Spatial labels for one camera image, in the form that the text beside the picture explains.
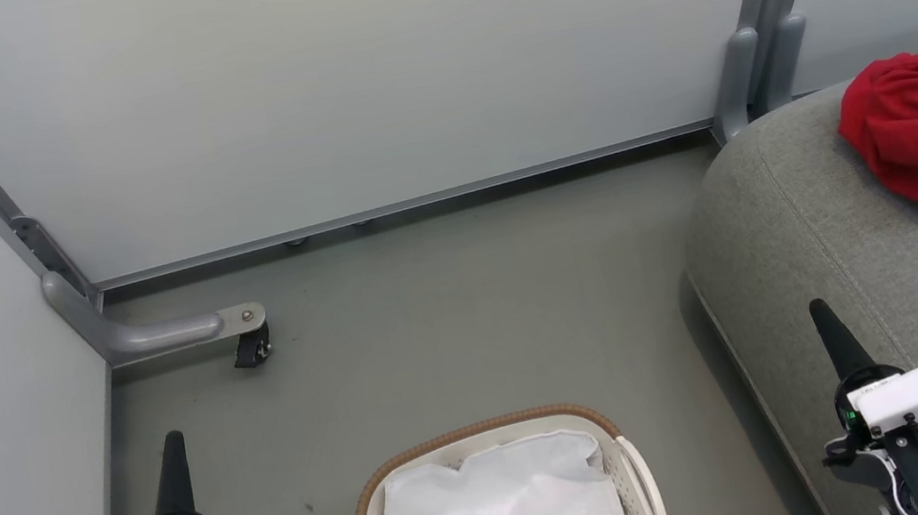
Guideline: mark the white laundry basket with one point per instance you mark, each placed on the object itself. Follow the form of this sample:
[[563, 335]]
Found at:
[[637, 484]]

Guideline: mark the grey fabric sofa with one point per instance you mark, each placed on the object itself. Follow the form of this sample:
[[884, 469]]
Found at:
[[823, 224]]

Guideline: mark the grey partition foot bar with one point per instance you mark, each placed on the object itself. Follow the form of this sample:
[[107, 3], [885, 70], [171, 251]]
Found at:
[[147, 337]]

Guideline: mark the black caster wheel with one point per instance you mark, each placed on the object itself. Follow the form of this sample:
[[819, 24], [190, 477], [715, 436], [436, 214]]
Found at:
[[252, 348]]

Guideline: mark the small grey levelling foot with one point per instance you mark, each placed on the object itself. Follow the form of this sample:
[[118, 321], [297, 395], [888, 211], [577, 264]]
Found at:
[[362, 223], [296, 243]]

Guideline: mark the white cloth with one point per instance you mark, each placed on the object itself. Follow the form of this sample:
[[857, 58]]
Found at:
[[504, 512]]

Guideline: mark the grey partition bottom rail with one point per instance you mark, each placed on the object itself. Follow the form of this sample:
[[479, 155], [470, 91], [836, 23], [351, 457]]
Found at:
[[415, 202]]

